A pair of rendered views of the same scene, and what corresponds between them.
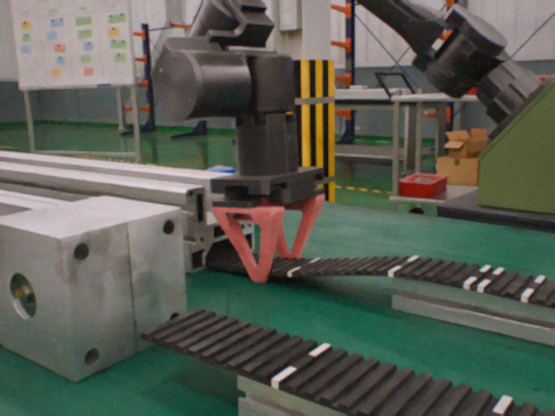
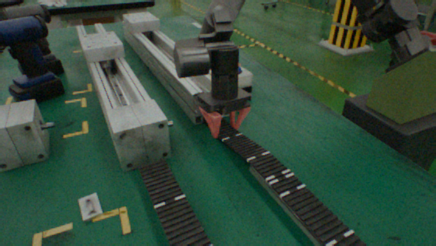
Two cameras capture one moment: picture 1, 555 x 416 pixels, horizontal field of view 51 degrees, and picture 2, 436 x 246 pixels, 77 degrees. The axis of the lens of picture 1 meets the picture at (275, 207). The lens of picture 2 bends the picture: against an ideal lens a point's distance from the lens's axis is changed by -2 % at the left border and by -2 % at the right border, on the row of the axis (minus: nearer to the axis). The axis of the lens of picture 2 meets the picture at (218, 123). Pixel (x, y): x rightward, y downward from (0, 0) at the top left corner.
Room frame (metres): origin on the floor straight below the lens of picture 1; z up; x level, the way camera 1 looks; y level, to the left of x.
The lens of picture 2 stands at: (0.05, -0.21, 1.16)
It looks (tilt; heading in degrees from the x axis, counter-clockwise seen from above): 33 degrees down; 25
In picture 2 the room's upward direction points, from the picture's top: straight up
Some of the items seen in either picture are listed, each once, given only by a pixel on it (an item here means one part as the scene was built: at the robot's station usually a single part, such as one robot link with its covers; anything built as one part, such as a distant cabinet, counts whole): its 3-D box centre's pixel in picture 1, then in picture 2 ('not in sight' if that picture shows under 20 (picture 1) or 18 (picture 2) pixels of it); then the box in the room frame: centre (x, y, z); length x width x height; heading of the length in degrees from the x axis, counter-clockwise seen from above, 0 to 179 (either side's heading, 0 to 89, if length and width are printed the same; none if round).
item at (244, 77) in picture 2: not in sight; (231, 81); (0.75, 0.08, 0.81); 0.10 x 0.08 x 0.06; 143
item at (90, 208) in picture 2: not in sight; (90, 207); (0.24, 0.12, 0.78); 0.05 x 0.03 x 0.01; 56
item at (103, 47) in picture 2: not in sight; (102, 50); (0.67, 0.49, 0.87); 0.16 x 0.11 x 0.07; 53
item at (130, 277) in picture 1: (106, 272); (145, 132); (0.41, 0.13, 0.83); 0.12 x 0.09 x 0.10; 143
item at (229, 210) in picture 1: (264, 229); (219, 117); (0.53, 0.01, 0.83); 0.07 x 0.07 x 0.09; 56
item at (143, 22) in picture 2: not in sight; (141, 25); (0.97, 0.57, 0.87); 0.16 x 0.11 x 0.07; 53
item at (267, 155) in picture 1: (267, 153); (224, 86); (0.54, 0.01, 0.90); 0.10 x 0.07 x 0.07; 146
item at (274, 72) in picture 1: (258, 86); (222, 58); (0.54, 0.01, 0.96); 0.07 x 0.06 x 0.07; 135
